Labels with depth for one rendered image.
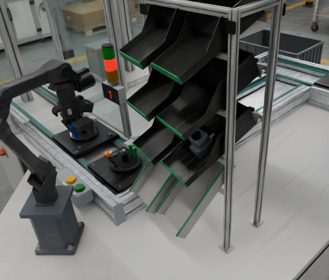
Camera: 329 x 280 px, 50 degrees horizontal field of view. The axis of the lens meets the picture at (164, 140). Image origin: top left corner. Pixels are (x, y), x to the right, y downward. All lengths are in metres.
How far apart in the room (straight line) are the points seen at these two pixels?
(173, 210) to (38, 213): 0.44
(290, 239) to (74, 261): 0.76
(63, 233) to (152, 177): 0.36
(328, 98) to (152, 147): 1.25
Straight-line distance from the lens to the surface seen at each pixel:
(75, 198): 1.43
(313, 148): 1.82
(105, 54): 1.49
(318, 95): 2.17
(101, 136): 1.72
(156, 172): 1.28
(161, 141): 1.16
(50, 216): 1.23
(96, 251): 1.34
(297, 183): 1.59
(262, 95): 2.14
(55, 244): 1.34
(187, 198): 1.17
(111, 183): 1.42
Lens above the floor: 1.86
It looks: 33 degrees down
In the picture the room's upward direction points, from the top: 5 degrees counter-clockwise
